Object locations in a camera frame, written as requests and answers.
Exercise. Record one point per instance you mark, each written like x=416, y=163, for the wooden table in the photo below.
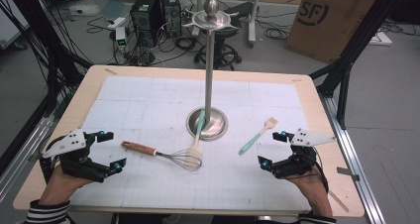
x=87, y=91

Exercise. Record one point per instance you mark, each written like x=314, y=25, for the steel utensil stand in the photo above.
x=209, y=68

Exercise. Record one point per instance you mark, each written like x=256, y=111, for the person's left hand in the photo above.
x=61, y=187

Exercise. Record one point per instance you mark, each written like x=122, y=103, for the grey metal bracket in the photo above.
x=348, y=173

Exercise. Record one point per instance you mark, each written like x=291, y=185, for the cardboard box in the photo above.
x=330, y=35

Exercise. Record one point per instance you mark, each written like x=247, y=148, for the white grid mat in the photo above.
x=148, y=191

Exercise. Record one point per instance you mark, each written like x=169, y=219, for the silver aluminium rail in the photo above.
x=20, y=164
x=366, y=197

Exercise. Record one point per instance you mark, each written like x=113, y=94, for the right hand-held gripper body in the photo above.
x=308, y=137

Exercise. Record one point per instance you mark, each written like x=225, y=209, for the black stool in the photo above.
x=224, y=54

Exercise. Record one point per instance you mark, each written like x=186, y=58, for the person's right hand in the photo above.
x=313, y=191

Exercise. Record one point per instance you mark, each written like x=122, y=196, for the black metal frame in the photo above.
x=29, y=9
x=363, y=29

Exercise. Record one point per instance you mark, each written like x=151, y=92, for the white power strip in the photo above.
x=116, y=23
x=379, y=39

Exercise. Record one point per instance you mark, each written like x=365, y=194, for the white stand pole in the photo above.
x=252, y=22

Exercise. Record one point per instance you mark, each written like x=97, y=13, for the narrow black computer tower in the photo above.
x=171, y=12

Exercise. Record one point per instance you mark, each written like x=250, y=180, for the small white device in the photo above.
x=120, y=34

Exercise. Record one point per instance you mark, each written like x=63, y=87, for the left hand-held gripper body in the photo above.
x=67, y=143

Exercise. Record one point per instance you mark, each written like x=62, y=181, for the large black computer tower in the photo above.
x=145, y=16

